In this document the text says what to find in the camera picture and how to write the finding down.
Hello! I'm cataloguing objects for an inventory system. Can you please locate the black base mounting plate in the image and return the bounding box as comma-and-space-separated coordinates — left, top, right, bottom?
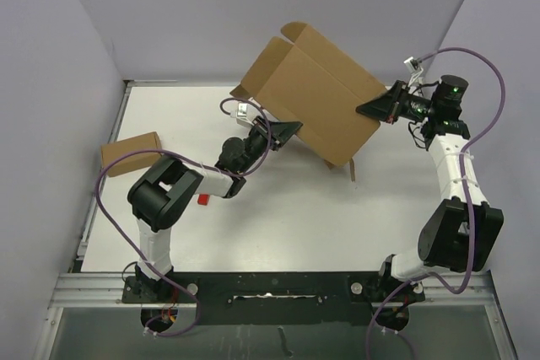
121, 271, 425, 325

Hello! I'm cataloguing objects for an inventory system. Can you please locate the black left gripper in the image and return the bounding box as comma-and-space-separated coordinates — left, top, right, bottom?
239, 116, 301, 174

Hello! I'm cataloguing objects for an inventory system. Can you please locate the brown cardboard box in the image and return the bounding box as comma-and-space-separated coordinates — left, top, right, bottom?
230, 21, 386, 170

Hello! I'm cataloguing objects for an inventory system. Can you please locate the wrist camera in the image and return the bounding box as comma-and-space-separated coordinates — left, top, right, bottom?
403, 56, 424, 78
231, 102, 257, 128

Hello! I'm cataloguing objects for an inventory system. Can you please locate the aluminium frame rail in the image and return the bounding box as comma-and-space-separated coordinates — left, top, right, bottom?
49, 83, 516, 359

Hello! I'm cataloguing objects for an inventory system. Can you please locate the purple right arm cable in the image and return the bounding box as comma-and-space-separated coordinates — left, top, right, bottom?
363, 46, 507, 360

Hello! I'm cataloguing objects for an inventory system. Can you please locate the small folded cardboard box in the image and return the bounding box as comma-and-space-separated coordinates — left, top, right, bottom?
100, 132, 161, 177

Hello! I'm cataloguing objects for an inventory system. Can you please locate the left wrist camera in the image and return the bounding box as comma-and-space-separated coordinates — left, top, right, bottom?
231, 102, 257, 128

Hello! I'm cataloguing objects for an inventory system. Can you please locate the red rectangular block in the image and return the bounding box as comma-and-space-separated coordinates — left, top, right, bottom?
197, 194, 210, 206

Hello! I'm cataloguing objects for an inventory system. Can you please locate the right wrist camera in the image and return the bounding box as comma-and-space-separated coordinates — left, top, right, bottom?
403, 56, 424, 78

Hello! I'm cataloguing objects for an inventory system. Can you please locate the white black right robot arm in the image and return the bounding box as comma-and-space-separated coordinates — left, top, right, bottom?
356, 75, 504, 300

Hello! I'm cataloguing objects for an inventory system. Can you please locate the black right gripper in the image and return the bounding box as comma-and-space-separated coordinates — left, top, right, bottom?
354, 81, 435, 125

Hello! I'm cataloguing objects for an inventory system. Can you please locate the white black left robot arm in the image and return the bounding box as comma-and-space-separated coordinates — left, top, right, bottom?
127, 116, 302, 302

